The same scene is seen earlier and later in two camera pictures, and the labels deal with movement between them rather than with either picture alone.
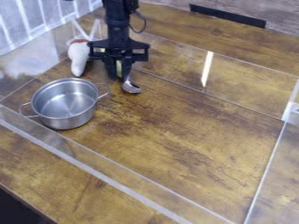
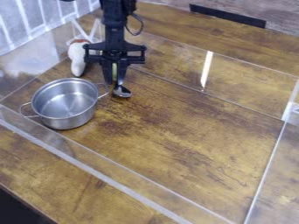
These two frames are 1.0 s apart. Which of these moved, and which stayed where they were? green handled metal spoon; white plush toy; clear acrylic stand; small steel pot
Moved: green handled metal spoon
Stayed: clear acrylic stand; small steel pot; white plush toy
